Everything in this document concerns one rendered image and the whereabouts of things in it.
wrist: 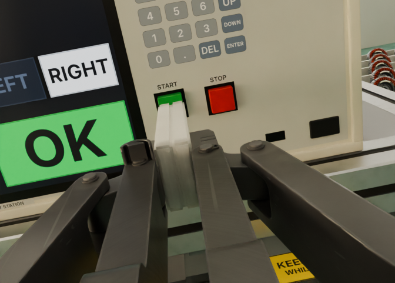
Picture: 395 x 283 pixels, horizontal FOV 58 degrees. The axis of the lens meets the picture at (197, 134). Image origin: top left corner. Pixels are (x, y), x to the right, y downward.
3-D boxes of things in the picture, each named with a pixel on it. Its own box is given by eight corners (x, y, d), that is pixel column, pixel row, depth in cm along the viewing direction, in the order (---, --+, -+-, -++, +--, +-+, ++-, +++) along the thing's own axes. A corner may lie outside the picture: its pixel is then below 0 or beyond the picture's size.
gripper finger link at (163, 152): (185, 210, 15) (167, 213, 15) (180, 149, 22) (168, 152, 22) (171, 145, 14) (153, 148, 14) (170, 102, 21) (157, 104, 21)
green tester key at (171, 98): (186, 116, 27) (181, 93, 26) (161, 121, 27) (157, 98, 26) (185, 113, 28) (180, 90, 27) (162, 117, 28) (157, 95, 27)
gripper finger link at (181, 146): (171, 145, 14) (190, 141, 14) (170, 102, 21) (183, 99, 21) (185, 210, 15) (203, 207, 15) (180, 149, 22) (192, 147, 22)
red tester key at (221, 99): (236, 109, 27) (232, 86, 26) (212, 114, 27) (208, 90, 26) (233, 106, 28) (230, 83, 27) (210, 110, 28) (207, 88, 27)
